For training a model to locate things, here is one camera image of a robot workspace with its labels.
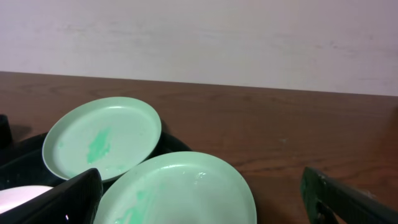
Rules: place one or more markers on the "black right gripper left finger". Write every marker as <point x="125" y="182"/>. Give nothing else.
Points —
<point x="74" y="201"/>

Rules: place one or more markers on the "pink plate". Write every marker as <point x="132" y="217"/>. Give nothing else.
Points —
<point x="16" y="196"/>

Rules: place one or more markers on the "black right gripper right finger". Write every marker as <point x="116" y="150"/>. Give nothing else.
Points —
<point x="325" y="199"/>

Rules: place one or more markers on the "green plate with stain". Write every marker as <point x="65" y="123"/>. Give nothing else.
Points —
<point x="111" y="135"/>

